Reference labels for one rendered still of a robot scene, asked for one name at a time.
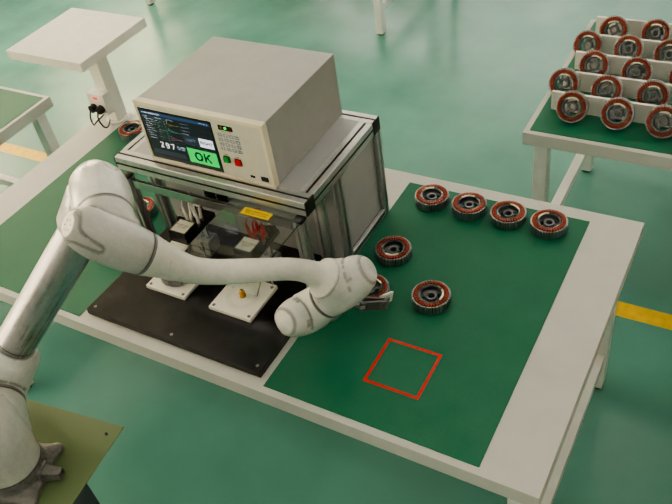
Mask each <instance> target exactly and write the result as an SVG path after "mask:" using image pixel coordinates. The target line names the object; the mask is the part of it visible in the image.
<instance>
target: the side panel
mask: <svg viewBox="0 0 672 504"><path fill-rule="evenodd" d="M334 190H335V196H336V202H337V208H338V214H339V220H340V226H341V232H342V238H343V244H344V250H345V256H346V257H348V256H351V255H358V253H359V252H360V251H361V249H362V248H363V246H364V245H365V244H366V242H367V241H368V239H369V238H370V237H371V235H372V234H373V233H374V231H375V230H376V228H377V227H378V226H379V224H380V223H381V221H382V220H383V219H384V217H385V216H386V215H387V213H388V212H389V204H388V195H387V186H386V177H385V167H384V158H383V149H382V140H381V131H380V130H379V131H378V132H377V133H376V135H375V136H374V137H373V138H372V139H371V140H370V142H369V143H368V144H367V145H366V146H365V148H364V149H363V150H362V151H361V153H360V154H359V155H358V156H357V157H356V159H355V160H354V161H353V162H352V164H351V165H350V166H349V167H348V168H347V170H346V171H345V172H344V173H343V174H342V176H341V177H340V178H339V179H338V181H337V182H336V183H335V184H334Z"/></svg>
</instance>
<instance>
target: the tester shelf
mask: <svg viewBox="0 0 672 504"><path fill-rule="evenodd" d="M379 130H380V121H379V116H375V115H369V114H364V113H358V112H353V111H347V110H342V115H341V116H340V117H339V118H338V119H337V120H336V121H335V123H334V124H333V125H332V126H331V127H330V128H329V129H328V130H327V131H326V133H325V134H324V135H323V136H322V137H321V138H320V139H319V140H318V142H317V143H316V144H315V145H314V146H313V147H312V148H311V149H310V150H309V152H308V153H307V154H306V155H305V156H304V157H303V158H302V159H301V161H300V162H299V163H298V164H297V165H296V166H295V167H294V168H293V169H292V171H291V172H290V173H289V174H288V175H287V176H286V177H285V178H284V180H283V181H282V182H281V183H280V185H279V186H278V187H277V189H272V188H267V187H263V186H259V185H255V184H251V183H247V182H243V181H239V180H235V179H230V178H226V177H222V176H218V175H214V174H210V173H206V172H202V171H197V170H193V169H189V168H185V167H181V166H177V165H173V164H169V163H165V162H160V161H156V160H153V157H152V155H151V152H150V149H149V147H148V144H147V141H146V138H145V135H144V133H143V132H142V133H140V134H139V135H138V136H137V137H136V138H135V139H134V140H132V141H131V142H130V143H129V144H128V145H127V146H125V147H124V148H123V149H122V150H120V151H119V152H118V153H117V154H116V155H115V156H113V157H114V160H115V162H116V165H117V168H119V169H122V170H126V171H130V172H134V173H138V174H142V175H146V176H150V177H154V178H158V179H162V180H165V181H169V182H173V183H177V184H181V185H185V186H189V187H193V188H197V189H201V190H205V191H208V192H212V193H216V194H220V195H224V196H228V197H232V198H236V199H240V200H244V201H248V202H251V203H255V204H259V205H263V206H267V207H271V208H275V209H279V210H283V211H287V212H291V213H294V214H298V215H302V216H306V217H308V216H309V215H310V214H311V213H312V211H313V210H314V209H315V208H316V206H317V205H318V204H319V203H320V201H321V200H322V199H323V198H324V196H325V195H326V194H327V193H328V192H329V190H330V189H331V188H332V187H333V185H334V184H335V183H336V182H337V181H338V179H339V178H340V177H341V176H342V174H343V173H344V172H345V171H346V170H347V168H348V167H349V166H350V165H351V164H352V162H353V161H354V160H355V159H356V157H357V156H358V155H359V154H360V153H361V151H362V150H363V149H364V148H365V146H366V145H367V144H368V143H369V142H370V140H371V139H372V138H373V137H374V136H375V135H376V133H377V132H378V131H379Z"/></svg>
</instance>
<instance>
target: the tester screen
mask: <svg viewBox="0 0 672 504"><path fill-rule="evenodd" d="M140 113H141V116H142V119H143V122H144V125H145V128H146V130H147V133H148V136H149V139H150V142H151V145H152V148H153V150H154V148H158V149H162V150H167V151H171V152H175V153H179V154H184V155H186V156H187V159H188V160H187V159H183V158H178V157H174V156H170V155H166V154H162V153H157V152H155V150H154V153H155V154H156V155H160V156H164V157H168V158H172V159H177V160H181V161H185V162H189V163H193V164H198V165H202V166H206V167H210V168H214V169H219V170H221V167H220V168H216V167H212V166H208V165H204V164H199V163H195V162H191V160H190V157H189V154H188V151H187V148H186V147H188V148H193V149H197V150H201V151H206V152H210V153H215V154H216V155H217V153H216V149H215V146H214V149H215V150H212V149H207V148H203V147H198V146H194V145H190V144H185V141H184V137H183V135H187V136H191V137H196V138H200V139H205V140H209V141H212V142H213V139H212V135H211V132H210V128H209V125H208V124H206V123H201V122H196V121H191V120H187V119H182V118H177V117H172V116H167V115H163V114H158V113H153V112H148V111H143V110H140ZM159 141H163V142H168V143H172V144H175V146H176V149H177V151H174V150H170V149H166V148H162V147H161V146H160V143H159ZM213 145H214V142H213Z"/></svg>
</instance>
